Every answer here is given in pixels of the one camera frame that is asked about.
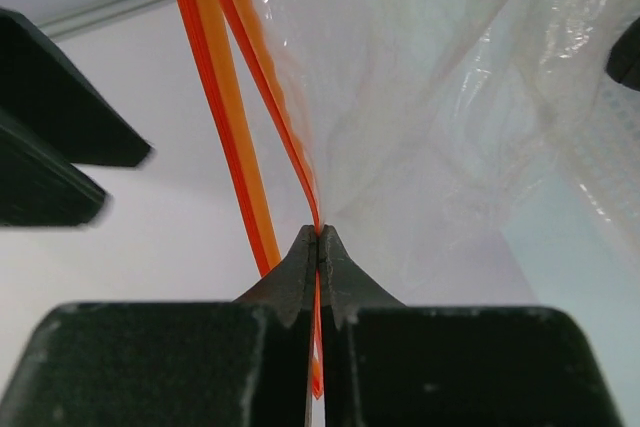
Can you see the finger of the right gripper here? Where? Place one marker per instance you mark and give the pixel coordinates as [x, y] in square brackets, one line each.
[623, 64]

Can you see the clear plastic basket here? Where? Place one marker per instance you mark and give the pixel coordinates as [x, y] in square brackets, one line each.
[606, 159]

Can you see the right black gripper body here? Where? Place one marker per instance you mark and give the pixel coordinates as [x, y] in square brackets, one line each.
[52, 121]

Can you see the left aluminium frame post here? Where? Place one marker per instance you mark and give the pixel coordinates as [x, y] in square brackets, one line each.
[93, 16]

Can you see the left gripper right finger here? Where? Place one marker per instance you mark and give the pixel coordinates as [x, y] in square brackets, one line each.
[388, 364]

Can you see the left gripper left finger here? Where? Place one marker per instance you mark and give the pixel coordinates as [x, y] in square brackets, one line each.
[241, 363]

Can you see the clear orange zip bag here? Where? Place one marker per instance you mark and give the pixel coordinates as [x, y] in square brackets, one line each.
[437, 137]

